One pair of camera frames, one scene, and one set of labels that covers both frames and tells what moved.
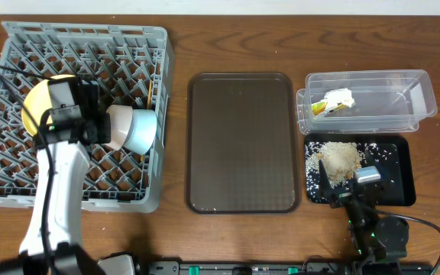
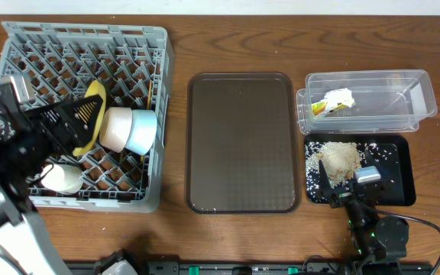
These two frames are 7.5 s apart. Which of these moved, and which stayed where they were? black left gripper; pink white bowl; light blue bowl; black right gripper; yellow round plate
Moved: black left gripper; yellow round plate
Stayed: light blue bowl; black right gripper; pink white bowl
